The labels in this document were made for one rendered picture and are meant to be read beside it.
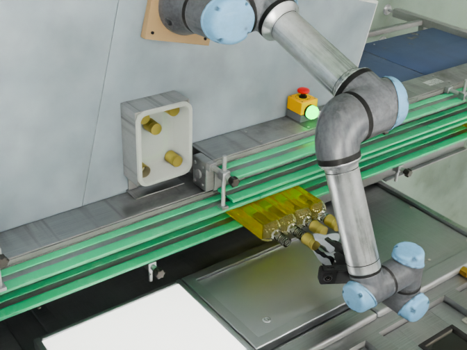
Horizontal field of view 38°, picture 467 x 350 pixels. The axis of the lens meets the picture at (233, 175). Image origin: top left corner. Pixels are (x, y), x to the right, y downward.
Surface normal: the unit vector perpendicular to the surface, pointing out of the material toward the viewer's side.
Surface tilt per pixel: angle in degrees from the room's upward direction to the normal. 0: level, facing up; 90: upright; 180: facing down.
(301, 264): 90
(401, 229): 91
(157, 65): 0
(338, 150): 46
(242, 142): 90
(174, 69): 0
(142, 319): 90
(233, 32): 9
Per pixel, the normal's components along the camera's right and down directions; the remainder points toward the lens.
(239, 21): 0.48, 0.40
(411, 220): 0.04, -0.87
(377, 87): 0.10, -0.67
